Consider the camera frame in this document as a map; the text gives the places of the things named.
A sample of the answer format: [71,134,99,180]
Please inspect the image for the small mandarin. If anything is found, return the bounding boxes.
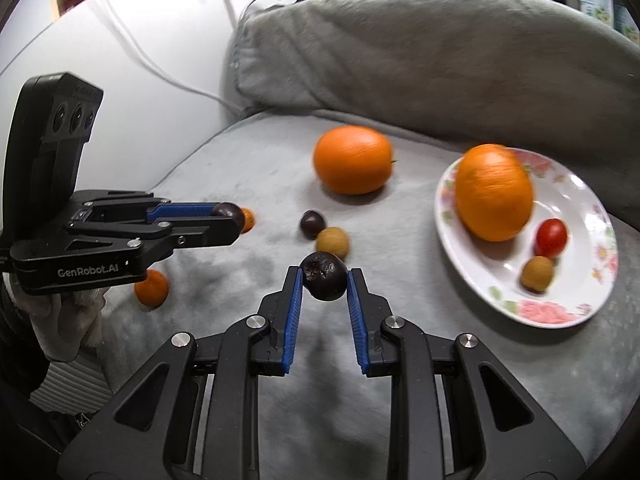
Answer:
[134,269,169,310]

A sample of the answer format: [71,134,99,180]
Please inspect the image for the small kumquat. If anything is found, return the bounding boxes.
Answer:
[241,207,256,234]

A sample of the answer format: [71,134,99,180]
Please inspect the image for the brown longan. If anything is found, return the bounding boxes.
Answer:
[520,256,554,294]
[316,226,350,260]

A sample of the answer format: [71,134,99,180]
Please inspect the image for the wrinkled dark plum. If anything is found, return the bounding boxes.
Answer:
[300,252,347,301]

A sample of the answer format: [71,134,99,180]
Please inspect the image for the large orange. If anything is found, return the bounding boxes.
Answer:
[312,125,394,195]
[454,144,534,243]

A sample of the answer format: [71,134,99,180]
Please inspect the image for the red cherry tomato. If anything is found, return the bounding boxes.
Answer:
[534,218,568,259]

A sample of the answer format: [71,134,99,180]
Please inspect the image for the white gloved left hand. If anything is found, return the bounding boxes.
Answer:
[3,273,108,362]

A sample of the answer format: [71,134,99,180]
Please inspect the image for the grey seat cushion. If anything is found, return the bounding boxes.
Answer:
[99,114,639,479]

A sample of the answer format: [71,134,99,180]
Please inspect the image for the floral white plate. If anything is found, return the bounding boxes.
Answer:
[435,148,618,330]

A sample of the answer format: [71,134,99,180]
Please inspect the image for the large orange on plate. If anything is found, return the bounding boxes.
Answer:
[454,144,534,243]

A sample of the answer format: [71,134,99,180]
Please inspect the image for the grey back pillow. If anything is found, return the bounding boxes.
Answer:
[233,0,639,226]

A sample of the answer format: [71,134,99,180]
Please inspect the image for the black left camera box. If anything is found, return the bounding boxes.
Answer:
[1,73,103,250]

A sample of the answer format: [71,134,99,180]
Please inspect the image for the white cable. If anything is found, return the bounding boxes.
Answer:
[96,0,246,114]

